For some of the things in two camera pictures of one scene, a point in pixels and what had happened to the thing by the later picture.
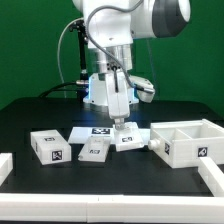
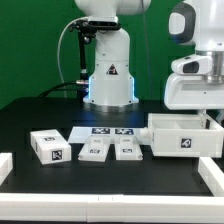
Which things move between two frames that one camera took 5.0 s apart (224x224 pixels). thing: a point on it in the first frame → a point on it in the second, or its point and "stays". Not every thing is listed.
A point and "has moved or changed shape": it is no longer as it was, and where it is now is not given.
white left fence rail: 6,165 stays
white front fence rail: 101,208 stays
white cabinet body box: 183,143 has moved or changed shape
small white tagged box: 50,147 stays
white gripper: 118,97 → 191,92
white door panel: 130,138 → 128,149
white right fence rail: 212,175 stays
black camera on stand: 79,26 stays
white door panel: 95,149 stays
